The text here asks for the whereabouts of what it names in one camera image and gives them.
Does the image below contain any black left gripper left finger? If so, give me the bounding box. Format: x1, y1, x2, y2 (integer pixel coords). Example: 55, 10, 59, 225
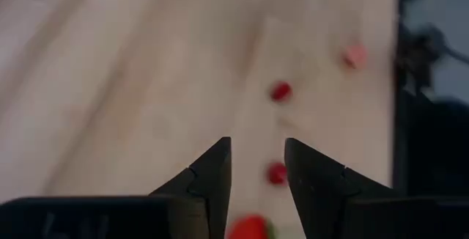
149, 136, 232, 239

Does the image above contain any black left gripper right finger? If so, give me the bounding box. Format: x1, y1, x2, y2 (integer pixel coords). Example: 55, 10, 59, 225
284, 138, 400, 239

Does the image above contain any small red berry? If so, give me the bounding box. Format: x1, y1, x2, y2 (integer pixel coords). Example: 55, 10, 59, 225
270, 81, 293, 103
266, 161, 289, 186

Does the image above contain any red strawberry with green leaves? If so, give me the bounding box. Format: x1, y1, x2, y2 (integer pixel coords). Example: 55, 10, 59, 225
226, 213, 276, 239

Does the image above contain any small pink berry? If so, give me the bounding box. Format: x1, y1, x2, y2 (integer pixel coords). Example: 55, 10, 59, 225
341, 43, 368, 70

